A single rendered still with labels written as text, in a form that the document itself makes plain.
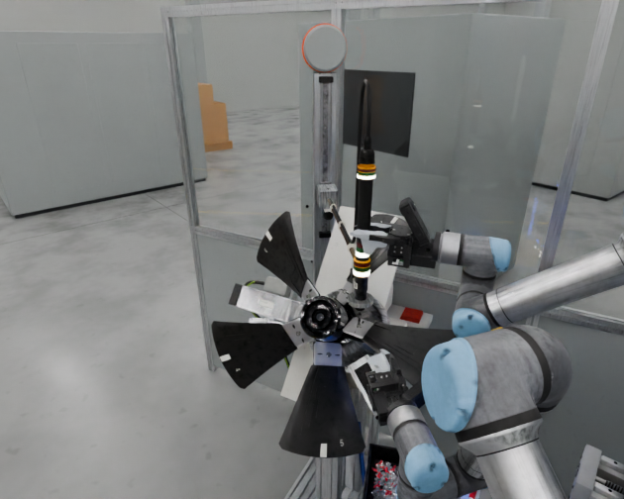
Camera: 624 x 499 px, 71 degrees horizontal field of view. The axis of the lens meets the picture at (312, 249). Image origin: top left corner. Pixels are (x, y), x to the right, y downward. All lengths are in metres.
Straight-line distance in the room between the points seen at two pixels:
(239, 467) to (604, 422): 1.62
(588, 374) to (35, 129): 5.84
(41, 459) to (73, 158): 4.26
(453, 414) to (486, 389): 0.05
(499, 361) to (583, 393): 1.43
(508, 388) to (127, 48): 6.16
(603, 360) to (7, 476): 2.69
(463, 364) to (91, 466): 2.26
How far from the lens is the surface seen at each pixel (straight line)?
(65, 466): 2.72
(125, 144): 6.49
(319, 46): 1.68
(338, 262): 1.53
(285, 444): 1.24
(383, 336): 1.20
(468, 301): 1.00
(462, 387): 0.62
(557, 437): 2.23
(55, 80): 6.24
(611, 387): 2.05
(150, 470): 2.55
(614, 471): 1.36
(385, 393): 1.04
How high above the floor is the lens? 1.89
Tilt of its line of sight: 25 degrees down
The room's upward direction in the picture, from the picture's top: straight up
